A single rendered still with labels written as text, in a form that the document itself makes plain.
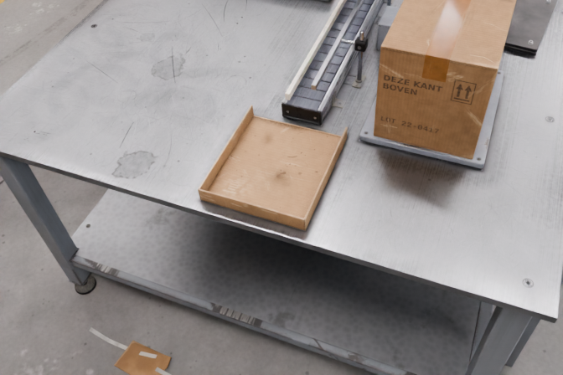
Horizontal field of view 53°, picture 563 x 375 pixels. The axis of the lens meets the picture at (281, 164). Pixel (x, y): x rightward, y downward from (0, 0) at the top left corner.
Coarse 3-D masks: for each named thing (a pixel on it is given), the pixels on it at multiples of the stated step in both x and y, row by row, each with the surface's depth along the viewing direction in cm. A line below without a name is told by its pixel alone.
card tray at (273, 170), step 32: (256, 128) 146; (288, 128) 146; (224, 160) 138; (256, 160) 139; (288, 160) 138; (320, 160) 138; (224, 192) 133; (256, 192) 132; (288, 192) 132; (320, 192) 129; (288, 224) 125
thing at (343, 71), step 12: (372, 12) 171; (348, 60) 156; (348, 72) 159; (336, 84) 150; (324, 96) 146; (288, 108) 146; (300, 108) 144; (324, 108) 144; (300, 120) 147; (312, 120) 146
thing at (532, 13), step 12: (516, 0) 174; (528, 0) 174; (540, 0) 173; (552, 0) 173; (516, 12) 170; (528, 12) 170; (540, 12) 169; (552, 12) 169; (516, 24) 166; (528, 24) 166; (540, 24) 165; (516, 36) 163; (528, 36) 162; (540, 36) 162; (516, 48) 161; (528, 48) 159
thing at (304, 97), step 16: (352, 0) 175; (368, 0) 174; (336, 32) 164; (352, 32) 164; (320, 48) 160; (320, 64) 155; (336, 64) 155; (304, 80) 151; (304, 96) 146; (320, 96) 146
